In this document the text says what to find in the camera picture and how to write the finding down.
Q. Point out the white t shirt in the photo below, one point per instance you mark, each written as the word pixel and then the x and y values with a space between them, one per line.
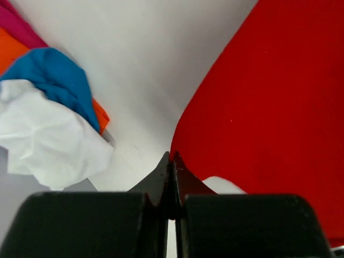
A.
pixel 47 140

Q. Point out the red t shirt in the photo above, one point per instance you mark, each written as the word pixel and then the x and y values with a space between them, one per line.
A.
pixel 268 116

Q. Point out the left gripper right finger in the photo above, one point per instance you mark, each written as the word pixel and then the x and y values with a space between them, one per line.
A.
pixel 242 225

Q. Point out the pink t shirt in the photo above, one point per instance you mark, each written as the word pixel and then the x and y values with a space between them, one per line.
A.
pixel 18 28

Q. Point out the blue t shirt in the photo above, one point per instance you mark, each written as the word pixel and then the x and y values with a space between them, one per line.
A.
pixel 60 78

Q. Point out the orange t shirt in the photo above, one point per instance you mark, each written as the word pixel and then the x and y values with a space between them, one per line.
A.
pixel 12 49

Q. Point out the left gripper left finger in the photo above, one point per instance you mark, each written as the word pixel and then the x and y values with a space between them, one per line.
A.
pixel 94 224

